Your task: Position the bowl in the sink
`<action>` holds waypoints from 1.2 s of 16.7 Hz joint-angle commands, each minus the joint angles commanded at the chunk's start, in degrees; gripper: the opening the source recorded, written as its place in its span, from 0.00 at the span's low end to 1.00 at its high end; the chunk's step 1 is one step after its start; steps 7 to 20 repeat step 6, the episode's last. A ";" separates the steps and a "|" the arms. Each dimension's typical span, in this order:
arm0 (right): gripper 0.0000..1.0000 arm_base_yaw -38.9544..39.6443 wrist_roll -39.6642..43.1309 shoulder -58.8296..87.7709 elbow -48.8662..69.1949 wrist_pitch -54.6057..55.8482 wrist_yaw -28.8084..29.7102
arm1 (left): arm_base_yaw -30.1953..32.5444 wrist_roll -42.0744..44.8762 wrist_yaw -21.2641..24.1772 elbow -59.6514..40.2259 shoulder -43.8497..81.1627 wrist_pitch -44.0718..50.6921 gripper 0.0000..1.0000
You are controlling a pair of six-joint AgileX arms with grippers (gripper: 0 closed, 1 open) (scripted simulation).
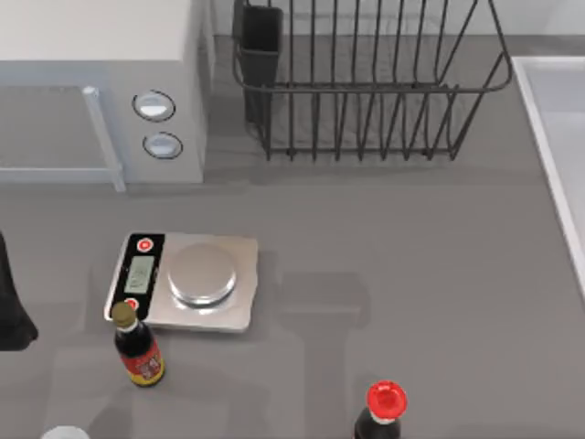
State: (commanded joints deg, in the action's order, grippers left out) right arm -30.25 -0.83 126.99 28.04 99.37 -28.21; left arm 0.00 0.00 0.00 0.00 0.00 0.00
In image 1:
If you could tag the silver kitchen scale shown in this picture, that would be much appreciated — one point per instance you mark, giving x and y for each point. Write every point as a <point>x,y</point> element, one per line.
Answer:
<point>201,279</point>

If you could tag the small round microwave knob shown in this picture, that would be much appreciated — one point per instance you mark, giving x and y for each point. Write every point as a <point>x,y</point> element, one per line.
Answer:
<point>162,145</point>

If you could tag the black cutlery holder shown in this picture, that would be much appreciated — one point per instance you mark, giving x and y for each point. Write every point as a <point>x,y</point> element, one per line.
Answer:
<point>258,64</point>

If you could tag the large round microwave knob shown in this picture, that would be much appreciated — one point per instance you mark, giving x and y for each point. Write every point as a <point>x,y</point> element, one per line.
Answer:
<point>153,105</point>

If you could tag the dark bottle with olive cap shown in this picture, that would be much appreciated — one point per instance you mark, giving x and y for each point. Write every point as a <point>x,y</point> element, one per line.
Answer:
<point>139,350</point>

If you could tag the dark bottle with red cap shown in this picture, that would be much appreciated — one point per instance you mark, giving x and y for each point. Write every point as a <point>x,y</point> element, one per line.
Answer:
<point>384,411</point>

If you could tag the pale microwave oven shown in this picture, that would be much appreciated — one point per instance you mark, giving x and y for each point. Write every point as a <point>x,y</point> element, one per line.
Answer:
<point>151,59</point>

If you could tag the microwave oven door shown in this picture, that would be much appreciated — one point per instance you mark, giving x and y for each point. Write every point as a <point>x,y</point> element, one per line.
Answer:
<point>45,132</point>

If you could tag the white sink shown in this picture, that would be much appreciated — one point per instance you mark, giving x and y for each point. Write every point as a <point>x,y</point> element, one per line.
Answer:
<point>555,151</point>

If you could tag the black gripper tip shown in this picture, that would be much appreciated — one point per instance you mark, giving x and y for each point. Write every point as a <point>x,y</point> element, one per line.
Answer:
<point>11,306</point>

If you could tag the white round cap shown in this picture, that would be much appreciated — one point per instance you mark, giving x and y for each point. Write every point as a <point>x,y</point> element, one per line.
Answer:
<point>65,433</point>

